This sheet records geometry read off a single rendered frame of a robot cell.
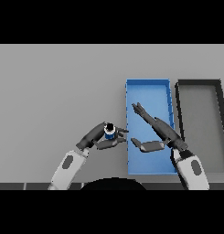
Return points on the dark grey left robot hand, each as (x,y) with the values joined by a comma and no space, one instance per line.
(92,136)

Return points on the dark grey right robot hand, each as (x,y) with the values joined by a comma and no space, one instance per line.
(164,131)

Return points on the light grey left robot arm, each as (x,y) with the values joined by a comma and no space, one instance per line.
(66,169)

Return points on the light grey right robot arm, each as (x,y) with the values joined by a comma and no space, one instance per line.
(191,169)

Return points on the blue bin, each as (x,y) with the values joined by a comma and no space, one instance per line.
(148,122)

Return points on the dark grey bin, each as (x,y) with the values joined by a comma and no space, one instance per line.
(201,122)

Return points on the flat black arc shape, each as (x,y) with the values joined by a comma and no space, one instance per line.
(113,184)

